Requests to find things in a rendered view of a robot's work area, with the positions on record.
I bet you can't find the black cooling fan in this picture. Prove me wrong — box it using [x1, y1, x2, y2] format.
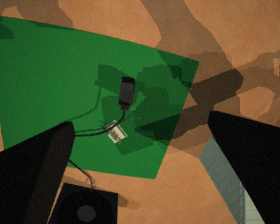
[47, 182, 119, 224]

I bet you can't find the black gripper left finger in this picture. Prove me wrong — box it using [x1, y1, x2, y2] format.
[0, 122, 75, 224]

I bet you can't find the black cable with plug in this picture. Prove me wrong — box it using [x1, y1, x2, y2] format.
[69, 76, 136, 177]

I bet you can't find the green circuit board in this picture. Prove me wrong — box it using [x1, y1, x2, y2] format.
[0, 16, 199, 179]

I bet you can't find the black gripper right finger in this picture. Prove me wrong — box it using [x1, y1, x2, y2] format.
[207, 111, 280, 224]

